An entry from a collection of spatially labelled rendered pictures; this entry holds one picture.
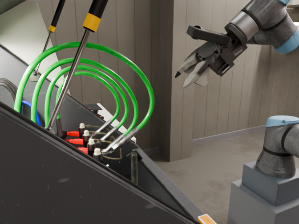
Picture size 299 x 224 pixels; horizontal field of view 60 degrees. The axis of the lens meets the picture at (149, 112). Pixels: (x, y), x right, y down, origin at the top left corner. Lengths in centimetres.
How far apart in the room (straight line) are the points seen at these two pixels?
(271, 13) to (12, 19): 81
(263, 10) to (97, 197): 61
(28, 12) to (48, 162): 74
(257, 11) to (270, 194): 71
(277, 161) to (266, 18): 59
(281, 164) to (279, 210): 17
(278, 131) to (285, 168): 15
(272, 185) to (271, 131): 21
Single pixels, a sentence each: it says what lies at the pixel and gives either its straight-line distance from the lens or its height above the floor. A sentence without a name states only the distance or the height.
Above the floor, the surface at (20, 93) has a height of 131.
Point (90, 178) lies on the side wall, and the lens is 40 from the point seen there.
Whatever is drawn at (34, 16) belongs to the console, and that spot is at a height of 150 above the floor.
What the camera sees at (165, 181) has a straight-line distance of 94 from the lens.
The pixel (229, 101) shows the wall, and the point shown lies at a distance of 374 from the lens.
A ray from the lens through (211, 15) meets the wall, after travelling 337.
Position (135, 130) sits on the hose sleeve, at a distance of 78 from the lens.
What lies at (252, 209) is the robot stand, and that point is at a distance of 123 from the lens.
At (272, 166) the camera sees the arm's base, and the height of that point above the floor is 94.
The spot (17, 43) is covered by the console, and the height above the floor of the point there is 141.
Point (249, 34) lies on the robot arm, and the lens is 78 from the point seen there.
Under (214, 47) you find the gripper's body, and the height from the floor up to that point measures 141.
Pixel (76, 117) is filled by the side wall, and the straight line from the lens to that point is 106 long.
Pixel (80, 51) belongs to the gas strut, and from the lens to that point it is 37.
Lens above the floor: 145
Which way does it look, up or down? 17 degrees down
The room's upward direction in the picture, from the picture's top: straight up
